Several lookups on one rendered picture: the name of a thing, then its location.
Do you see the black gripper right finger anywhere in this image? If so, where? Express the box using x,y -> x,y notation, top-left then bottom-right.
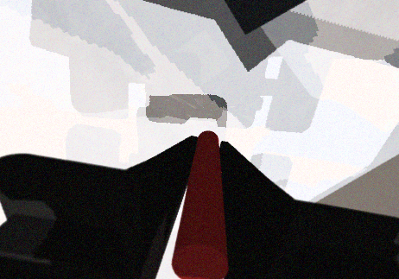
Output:
219,141 -> 399,279

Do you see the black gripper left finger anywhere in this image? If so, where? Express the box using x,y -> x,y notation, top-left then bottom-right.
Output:
0,136 -> 198,279

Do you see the dark red peg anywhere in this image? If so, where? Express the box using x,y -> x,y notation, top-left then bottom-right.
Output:
172,130 -> 228,279

